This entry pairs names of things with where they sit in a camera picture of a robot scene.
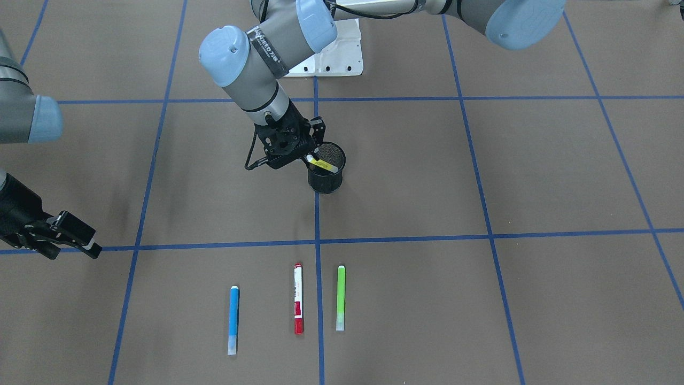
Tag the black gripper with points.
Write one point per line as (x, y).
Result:
(295, 125)
(17, 213)

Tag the yellow highlighter pen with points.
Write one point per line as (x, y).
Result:
(322, 164)

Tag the green highlighter pen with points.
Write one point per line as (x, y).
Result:
(340, 299)

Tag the blue marker pen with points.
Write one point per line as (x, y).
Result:
(233, 321)

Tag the red white marker pen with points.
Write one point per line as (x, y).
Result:
(298, 317)

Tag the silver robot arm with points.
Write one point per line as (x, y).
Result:
(247, 65)
(30, 118)

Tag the black mesh pen cup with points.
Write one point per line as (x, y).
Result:
(324, 182)

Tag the white pedestal column base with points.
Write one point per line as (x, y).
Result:
(343, 57)

